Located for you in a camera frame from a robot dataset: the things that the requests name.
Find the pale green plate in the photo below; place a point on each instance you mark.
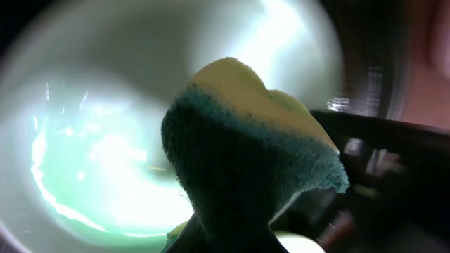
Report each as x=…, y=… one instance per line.
x=83, y=94
x=295, y=243

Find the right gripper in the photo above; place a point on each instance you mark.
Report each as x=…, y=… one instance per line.
x=398, y=198

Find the round black tray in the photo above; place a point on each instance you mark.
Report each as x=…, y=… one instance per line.
x=375, y=40

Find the pale green plate front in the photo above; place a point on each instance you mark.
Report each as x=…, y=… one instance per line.
x=295, y=243

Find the green yellow sponge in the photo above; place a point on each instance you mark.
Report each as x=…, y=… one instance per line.
x=242, y=153

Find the white plate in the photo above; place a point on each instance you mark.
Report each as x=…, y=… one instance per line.
x=438, y=47

